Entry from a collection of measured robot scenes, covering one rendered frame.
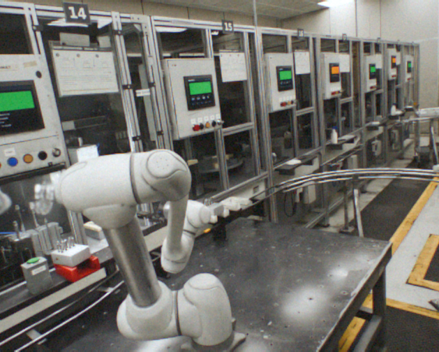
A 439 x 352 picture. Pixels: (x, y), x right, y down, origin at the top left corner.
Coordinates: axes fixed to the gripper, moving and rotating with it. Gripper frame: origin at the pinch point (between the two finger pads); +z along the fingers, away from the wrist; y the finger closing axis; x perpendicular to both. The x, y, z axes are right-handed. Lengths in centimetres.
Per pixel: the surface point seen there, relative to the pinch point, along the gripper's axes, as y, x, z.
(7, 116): 47, 40, 18
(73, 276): -18.7, 37.1, 1.8
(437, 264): -111, -210, -89
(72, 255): -10.6, 35.1, 3.1
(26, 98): 53, 32, 18
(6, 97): 54, 39, 18
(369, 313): -88, -90, -74
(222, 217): -29, -60, 4
